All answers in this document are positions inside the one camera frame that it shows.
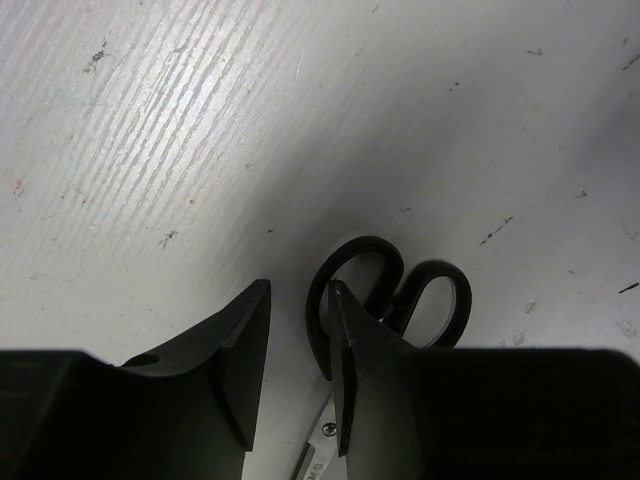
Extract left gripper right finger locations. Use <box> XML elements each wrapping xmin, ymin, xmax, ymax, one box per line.
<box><xmin>328</xmin><ymin>281</ymin><xmax>639</xmax><ymax>479</ymax></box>

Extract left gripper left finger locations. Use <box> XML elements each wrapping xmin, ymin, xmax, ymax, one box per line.
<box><xmin>1</xmin><ymin>280</ymin><xmax>271</xmax><ymax>479</ymax></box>

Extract black handled scissors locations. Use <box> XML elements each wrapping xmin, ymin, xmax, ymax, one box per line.
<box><xmin>287</xmin><ymin>235</ymin><xmax>474</xmax><ymax>480</ymax></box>

